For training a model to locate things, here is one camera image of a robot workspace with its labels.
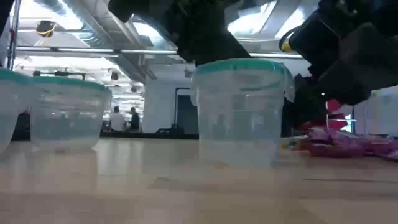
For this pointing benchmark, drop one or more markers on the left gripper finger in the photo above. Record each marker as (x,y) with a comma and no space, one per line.
(196,49)
(230,46)

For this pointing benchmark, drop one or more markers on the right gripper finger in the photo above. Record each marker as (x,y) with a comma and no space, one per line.
(303,105)
(367,62)

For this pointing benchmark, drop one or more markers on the small teal-rimmed clear lid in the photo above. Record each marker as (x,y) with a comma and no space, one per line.
(239,66)

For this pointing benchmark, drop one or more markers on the small clear plastic container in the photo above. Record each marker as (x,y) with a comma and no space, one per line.
(239,124)

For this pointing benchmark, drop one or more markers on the pink candy wrapper pile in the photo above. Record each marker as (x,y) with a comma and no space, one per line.
(379,146)

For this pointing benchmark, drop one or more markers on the medium teal-rimmed clear lid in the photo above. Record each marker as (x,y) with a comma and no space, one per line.
(71,81)

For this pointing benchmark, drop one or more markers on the medium clear plastic container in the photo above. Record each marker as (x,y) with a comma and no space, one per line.
(68,124)

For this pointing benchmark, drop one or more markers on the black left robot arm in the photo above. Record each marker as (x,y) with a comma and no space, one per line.
(4,12)

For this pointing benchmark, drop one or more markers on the red shelf rack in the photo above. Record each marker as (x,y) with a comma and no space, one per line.
(337,124)

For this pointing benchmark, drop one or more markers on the white panel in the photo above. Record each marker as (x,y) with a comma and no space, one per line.
(385,112)

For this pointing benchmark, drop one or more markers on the yellow tag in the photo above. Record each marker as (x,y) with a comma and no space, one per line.
(286,46)

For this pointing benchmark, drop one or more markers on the black ceiling spotlight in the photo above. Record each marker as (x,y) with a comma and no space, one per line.
(114,75)

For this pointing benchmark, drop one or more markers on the long ceiling light bar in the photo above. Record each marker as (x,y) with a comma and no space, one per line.
(93,50)

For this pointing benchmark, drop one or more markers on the person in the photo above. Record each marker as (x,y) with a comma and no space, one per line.
(117,119)
(135,119)

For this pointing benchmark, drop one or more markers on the black yellow ceiling reel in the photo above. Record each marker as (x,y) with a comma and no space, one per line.
(45,28)

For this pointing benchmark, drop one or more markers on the silver metal pole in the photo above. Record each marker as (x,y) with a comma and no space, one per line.
(14,31)

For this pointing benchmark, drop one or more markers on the large clear bowl, teal rim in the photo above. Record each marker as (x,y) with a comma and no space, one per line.
(12,76)

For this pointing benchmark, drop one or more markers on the large clear plastic container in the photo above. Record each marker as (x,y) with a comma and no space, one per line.
(12,118)

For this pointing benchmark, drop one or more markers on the grey wall box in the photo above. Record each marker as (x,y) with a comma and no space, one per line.
(188,73)

